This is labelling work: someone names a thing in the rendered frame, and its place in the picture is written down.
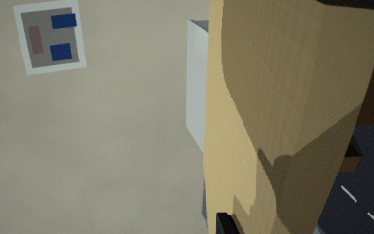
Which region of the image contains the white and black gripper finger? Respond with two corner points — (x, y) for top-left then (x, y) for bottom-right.
(216, 213), (240, 234)

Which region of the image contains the dark navy floor mat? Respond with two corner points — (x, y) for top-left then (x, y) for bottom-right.
(318, 125), (374, 234)

